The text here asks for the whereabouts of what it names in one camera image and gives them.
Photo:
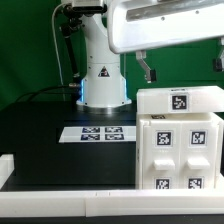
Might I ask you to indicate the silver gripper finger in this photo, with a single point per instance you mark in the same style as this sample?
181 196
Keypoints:
218 63

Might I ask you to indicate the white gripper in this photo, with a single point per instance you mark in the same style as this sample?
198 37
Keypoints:
135 25

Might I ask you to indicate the white cabinet top block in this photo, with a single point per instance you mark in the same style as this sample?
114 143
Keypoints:
199 99

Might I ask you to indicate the white door panel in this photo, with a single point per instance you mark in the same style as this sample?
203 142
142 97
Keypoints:
199 149
161 164

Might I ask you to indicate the white cabinet body box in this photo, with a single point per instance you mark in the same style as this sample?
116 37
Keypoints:
172 119

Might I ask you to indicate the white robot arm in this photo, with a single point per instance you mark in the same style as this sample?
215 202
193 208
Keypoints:
103 88

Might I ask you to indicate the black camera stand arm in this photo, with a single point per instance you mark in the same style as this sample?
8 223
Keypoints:
70 46

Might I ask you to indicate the white marker base plate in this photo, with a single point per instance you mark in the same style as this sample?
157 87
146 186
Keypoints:
78 134

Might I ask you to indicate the white obstacle fence frame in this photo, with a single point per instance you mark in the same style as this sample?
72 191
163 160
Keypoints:
107 202

